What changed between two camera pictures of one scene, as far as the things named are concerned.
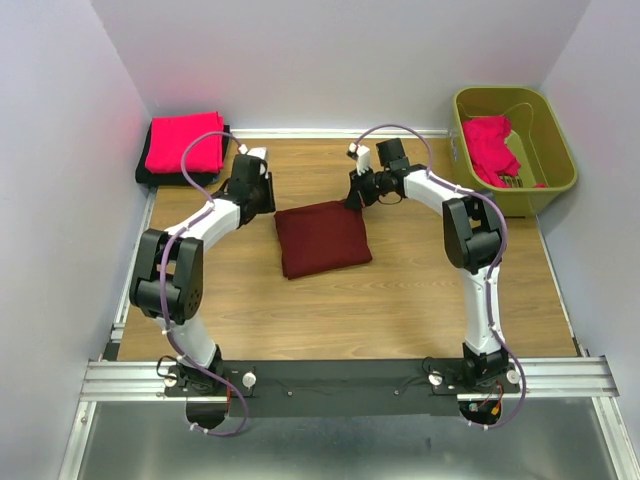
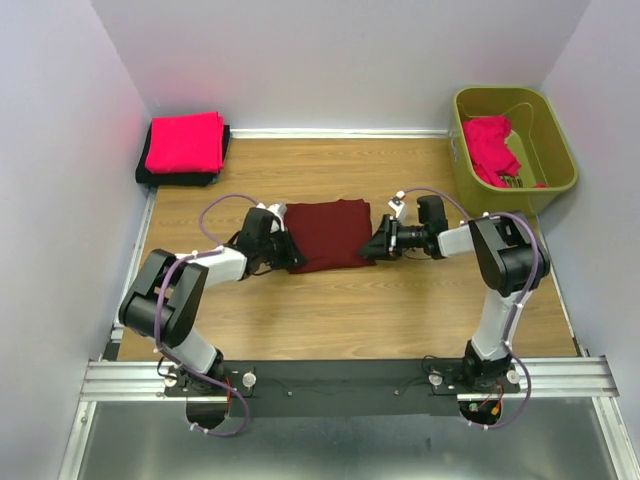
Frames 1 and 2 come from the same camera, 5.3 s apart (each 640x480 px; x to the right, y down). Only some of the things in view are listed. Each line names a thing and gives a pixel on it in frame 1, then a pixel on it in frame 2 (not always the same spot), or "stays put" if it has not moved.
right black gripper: (357, 197) to (383, 245)
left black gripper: (268, 206) to (291, 253)
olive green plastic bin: (505, 142) stays put
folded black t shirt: (175, 178) stays put
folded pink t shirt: (170, 136) stays put
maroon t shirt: (321, 238) stays put
